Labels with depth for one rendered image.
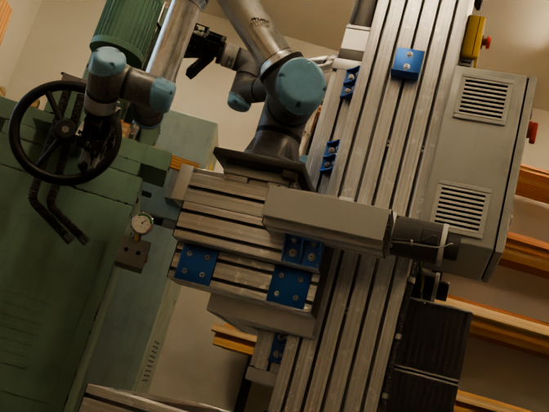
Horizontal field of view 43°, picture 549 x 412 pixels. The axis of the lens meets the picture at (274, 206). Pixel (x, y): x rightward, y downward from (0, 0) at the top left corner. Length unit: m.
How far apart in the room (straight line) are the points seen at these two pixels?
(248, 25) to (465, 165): 0.62
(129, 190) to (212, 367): 2.53
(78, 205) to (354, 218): 0.90
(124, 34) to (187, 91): 2.58
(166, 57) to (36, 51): 3.43
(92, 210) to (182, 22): 0.61
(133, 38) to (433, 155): 1.04
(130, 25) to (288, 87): 0.87
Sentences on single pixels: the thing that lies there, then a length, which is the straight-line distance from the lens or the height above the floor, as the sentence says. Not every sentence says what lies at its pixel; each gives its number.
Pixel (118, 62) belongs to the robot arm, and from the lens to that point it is 1.58.
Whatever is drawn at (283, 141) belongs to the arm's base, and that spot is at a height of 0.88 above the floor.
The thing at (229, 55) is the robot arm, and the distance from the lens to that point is 2.21.
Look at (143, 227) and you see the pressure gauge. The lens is 1.99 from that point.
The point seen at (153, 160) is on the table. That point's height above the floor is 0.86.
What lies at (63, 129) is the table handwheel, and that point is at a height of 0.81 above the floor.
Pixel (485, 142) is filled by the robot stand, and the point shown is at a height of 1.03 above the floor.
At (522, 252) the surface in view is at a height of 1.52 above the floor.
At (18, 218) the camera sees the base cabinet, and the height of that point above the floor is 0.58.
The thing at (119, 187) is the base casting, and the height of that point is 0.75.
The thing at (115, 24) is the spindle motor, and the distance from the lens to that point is 2.34.
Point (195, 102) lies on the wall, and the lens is 4.84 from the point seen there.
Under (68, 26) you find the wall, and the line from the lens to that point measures 5.19.
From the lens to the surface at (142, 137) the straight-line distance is 2.44.
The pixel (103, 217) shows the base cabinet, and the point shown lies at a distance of 2.05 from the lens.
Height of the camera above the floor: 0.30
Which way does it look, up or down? 15 degrees up
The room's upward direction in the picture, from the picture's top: 16 degrees clockwise
